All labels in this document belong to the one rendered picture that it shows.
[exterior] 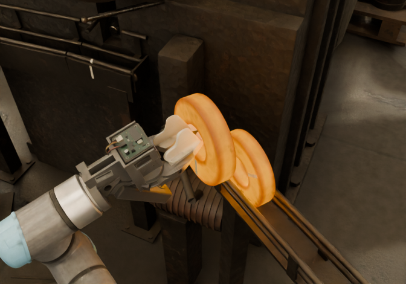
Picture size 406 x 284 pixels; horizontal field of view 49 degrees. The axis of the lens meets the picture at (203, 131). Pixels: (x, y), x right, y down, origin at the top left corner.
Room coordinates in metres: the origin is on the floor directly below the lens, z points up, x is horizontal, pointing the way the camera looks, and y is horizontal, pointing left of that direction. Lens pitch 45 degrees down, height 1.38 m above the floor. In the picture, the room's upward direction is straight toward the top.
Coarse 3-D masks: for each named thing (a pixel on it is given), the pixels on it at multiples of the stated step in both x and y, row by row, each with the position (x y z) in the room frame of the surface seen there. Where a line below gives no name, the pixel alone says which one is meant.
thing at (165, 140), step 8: (168, 120) 0.50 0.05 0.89; (176, 120) 0.51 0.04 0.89; (168, 128) 0.50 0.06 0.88; (176, 128) 0.51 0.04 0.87; (184, 128) 0.51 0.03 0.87; (192, 128) 0.52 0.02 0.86; (160, 136) 0.50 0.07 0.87; (168, 136) 0.50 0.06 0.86; (160, 144) 0.49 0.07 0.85; (168, 144) 0.49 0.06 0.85
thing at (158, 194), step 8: (120, 192) 0.41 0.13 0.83; (128, 192) 0.42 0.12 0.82; (136, 192) 0.43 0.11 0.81; (144, 192) 0.43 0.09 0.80; (152, 192) 0.44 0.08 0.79; (160, 192) 0.45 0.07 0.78; (168, 192) 0.46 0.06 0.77; (136, 200) 0.43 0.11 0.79; (144, 200) 0.43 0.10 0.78; (152, 200) 0.44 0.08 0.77; (160, 200) 0.45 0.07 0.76
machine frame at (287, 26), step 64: (0, 0) 1.15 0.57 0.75; (64, 0) 1.05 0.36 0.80; (128, 0) 0.97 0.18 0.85; (192, 0) 0.92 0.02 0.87; (256, 0) 0.89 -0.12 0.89; (320, 0) 0.92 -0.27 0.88; (128, 64) 0.98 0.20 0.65; (256, 64) 0.83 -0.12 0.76; (320, 64) 1.09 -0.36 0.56; (64, 128) 1.11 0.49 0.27; (256, 128) 0.82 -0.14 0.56; (320, 128) 1.31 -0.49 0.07
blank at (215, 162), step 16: (192, 96) 0.55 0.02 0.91; (176, 112) 0.56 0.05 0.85; (192, 112) 0.52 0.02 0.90; (208, 112) 0.50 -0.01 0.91; (208, 128) 0.48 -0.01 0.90; (224, 128) 0.48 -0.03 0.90; (208, 144) 0.47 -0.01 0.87; (224, 144) 0.46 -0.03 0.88; (208, 160) 0.47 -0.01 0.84; (224, 160) 0.45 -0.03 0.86; (208, 176) 0.47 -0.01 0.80; (224, 176) 0.45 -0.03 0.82
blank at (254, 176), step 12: (240, 132) 0.59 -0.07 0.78; (240, 144) 0.56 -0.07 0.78; (252, 144) 0.56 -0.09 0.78; (240, 156) 0.55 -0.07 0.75; (252, 156) 0.53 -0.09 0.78; (264, 156) 0.54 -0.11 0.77; (240, 168) 0.58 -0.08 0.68; (252, 168) 0.52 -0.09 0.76; (264, 168) 0.52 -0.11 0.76; (240, 180) 0.56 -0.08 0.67; (252, 180) 0.52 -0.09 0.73; (264, 180) 0.50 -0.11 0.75; (252, 192) 0.51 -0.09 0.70; (264, 192) 0.49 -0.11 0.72
